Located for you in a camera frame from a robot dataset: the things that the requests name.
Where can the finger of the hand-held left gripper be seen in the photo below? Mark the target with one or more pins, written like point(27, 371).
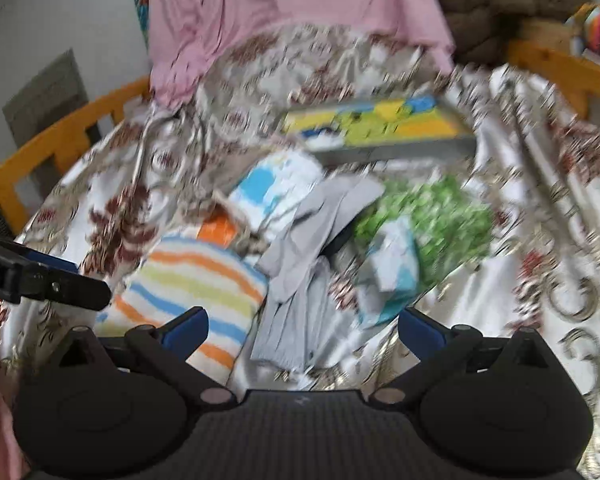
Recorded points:
point(52, 261)
point(75, 290)

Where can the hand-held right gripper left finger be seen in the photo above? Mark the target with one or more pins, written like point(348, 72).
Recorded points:
point(186, 331)

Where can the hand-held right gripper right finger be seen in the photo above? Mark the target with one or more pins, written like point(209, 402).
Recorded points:
point(419, 331)

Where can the light blue white sock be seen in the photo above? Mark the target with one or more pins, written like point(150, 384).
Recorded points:
point(390, 265)

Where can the grey cloth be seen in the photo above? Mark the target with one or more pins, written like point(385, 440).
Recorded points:
point(300, 260)

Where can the white and blue cloth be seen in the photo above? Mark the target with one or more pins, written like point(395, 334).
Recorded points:
point(267, 185)

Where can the shallow box with colourful drawing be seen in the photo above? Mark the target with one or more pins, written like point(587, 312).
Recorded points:
point(380, 120)

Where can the striped towel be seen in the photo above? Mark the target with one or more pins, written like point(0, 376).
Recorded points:
point(190, 280)

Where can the floral satin bedspread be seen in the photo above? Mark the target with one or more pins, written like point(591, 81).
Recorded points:
point(480, 310)

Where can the orange cloth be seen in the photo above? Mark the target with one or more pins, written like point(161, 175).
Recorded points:
point(219, 232)

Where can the green patterned cloth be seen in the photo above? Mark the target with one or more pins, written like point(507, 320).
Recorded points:
point(442, 220)

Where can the brown quilted jacket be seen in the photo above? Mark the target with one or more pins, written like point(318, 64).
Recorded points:
point(485, 0)

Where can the pink garment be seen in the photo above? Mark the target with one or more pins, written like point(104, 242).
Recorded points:
point(280, 0)

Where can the colourful striped cloth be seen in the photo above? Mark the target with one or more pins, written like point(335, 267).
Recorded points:
point(597, 30)

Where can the wooden bed frame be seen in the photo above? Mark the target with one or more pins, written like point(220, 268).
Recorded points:
point(55, 135)

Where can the grey wall panel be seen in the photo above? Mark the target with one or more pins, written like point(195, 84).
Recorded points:
point(45, 95)

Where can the teal patterned wall hanging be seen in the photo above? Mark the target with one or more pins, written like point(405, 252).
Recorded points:
point(141, 10)

